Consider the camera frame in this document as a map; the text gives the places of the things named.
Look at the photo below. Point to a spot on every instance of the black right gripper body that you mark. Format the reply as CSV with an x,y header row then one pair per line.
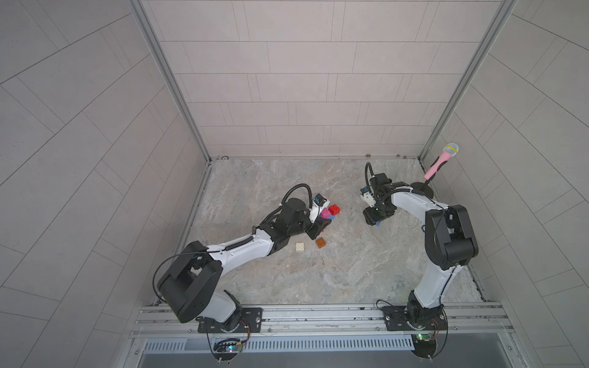
x,y
373,215

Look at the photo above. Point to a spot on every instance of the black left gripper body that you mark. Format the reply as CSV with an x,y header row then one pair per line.
x,y
317,228

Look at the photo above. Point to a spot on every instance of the magenta lego brick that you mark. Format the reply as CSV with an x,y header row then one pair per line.
x,y
326,214

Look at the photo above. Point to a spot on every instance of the small red lego brick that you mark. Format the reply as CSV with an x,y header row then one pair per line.
x,y
334,210

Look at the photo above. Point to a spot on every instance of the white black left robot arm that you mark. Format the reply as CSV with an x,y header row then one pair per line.
x,y
189,285

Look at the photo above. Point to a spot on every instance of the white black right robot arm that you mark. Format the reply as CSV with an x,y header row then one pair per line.
x,y
449,238

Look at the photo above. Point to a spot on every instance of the orange lego brick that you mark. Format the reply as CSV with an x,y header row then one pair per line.
x,y
320,242

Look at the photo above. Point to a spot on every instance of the pink toy microphone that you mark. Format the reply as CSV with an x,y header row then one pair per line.
x,y
449,151

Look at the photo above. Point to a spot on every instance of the right green circuit board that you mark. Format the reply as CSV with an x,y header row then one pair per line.
x,y
424,341

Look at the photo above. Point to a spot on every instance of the green circuit board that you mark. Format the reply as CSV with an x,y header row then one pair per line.
x,y
229,346
424,341

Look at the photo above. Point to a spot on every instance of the left green circuit board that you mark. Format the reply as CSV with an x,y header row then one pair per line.
x,y
229,346

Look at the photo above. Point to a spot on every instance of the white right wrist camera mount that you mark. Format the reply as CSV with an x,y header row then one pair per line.
x,y
367,196

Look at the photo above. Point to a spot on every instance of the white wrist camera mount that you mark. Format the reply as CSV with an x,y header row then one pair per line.
x,y
367,196
318,204

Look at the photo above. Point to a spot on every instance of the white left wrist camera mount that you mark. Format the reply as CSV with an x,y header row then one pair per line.
x,y
318,204

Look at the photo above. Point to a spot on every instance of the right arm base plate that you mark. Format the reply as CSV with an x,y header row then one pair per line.
x,y
414,318

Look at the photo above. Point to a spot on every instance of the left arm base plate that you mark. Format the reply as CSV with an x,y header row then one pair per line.
x,y
240,322

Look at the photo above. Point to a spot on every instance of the aluminium rail frame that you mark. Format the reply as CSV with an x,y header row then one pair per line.
x,y
324,320

